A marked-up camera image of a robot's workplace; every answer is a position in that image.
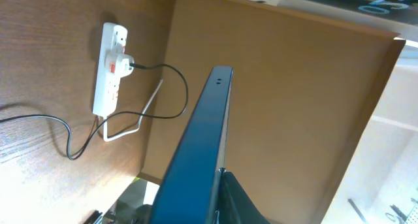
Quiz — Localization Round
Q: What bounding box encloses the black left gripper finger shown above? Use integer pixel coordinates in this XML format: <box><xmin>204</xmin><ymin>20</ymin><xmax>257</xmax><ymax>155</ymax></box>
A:
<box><xmin>217</xmin><ymin>169</ymin><xmax>270</xmax><ymax>224</ymax></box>

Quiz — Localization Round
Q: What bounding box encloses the blue Galaxy smartphone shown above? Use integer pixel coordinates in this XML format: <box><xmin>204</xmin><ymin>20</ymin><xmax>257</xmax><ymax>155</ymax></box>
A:
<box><xmin>149</xmin><ymin>66</ymin><xmax>233</xmax><ymax>224</ymax></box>

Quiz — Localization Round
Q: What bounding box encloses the black USB charging cable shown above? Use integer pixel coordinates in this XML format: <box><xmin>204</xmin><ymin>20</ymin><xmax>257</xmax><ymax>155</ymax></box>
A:
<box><xmin>0</xmin><ymin>63</ymin><xmax>189</xmax><ymax>161</ymax></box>

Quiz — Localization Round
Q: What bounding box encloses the white charger plug adapter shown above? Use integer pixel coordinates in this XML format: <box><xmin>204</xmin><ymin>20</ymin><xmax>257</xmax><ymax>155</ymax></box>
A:
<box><xmin>104</xmin><ymin>52</ymin><xmax>134</xmax><ymax>78</ymax></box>

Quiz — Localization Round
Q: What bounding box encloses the white power strip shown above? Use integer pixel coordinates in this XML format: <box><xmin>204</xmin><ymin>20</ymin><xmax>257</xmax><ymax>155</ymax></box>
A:
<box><xmin>93</xmin><ymin>22</ymin><xmax>128</xmax><ymax>117</ymax></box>

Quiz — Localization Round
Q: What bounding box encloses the white power strip cord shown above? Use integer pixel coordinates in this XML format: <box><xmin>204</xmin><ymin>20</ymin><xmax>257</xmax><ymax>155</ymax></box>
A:
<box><xmin>103</xmin><ymin>78</ymin><xmax>164</xmax><ymax>143</ymax></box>

